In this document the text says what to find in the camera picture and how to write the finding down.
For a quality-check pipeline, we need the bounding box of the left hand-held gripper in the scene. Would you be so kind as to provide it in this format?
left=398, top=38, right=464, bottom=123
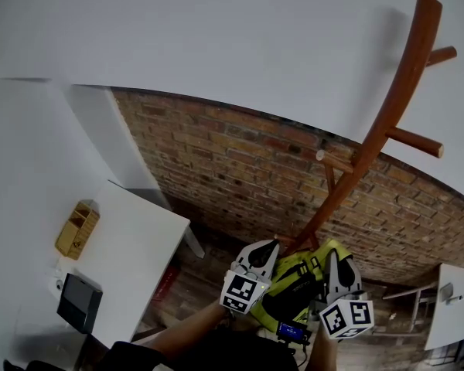
left=219, top=239, right=281, bottom=316

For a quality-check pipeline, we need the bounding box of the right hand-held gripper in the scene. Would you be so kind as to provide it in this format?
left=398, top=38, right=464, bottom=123
left=319, top=249, right=374, bottom=341

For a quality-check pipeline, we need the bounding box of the yellow-green black backpack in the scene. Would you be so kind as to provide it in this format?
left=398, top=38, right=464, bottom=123
left=251, top=238, right=355, bottom=334

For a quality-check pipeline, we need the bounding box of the wooden coat stand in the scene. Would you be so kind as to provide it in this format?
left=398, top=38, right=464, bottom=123
left=274, top=0, right=459, bottom=257

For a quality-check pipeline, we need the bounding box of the person's left forearm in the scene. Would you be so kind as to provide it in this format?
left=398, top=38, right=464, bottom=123
left=142, top=301, right=233, bottom=357

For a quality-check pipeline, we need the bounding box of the person's right forearm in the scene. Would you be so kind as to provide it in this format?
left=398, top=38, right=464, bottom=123
left=312, top=322, right=339, bottom=371

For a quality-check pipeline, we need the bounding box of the small black screen device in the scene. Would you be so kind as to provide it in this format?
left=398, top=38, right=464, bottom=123
left=276, top=320, right=309, bottom=344

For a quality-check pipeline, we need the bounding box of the red box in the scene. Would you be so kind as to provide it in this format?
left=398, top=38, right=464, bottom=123
left=151, top=264, right=180, bottom=299

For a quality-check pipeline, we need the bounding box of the small white grey device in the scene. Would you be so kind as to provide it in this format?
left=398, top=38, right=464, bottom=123
left=438, top=282, right=464, bottom=306

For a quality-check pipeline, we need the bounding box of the person's black clothing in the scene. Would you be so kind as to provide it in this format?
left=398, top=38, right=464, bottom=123
left=107, top=326, right=301, bottom=371

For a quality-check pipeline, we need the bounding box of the small white table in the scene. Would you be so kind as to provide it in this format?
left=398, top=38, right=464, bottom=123
left=425, top=263, right=464, bottom=352

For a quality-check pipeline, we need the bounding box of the white desk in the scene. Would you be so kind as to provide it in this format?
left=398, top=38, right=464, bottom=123
left=52, top=179, right=206, bottom=344

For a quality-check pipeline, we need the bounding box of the wooden desk organizer box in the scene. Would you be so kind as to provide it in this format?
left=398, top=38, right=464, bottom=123
left=54, top=201, right=101, bottom=262

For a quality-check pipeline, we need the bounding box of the black box with grey lid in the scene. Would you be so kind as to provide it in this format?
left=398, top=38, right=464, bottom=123
left=56, top=272, right=104, bottom=335

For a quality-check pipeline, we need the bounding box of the small white round gadget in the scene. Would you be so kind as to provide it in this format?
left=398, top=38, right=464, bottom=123
left=47, top=271, right=67, bottom=301

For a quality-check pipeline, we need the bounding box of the light wooden frame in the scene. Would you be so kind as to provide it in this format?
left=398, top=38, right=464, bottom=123
left=373, top=282, right=439, bottom=338

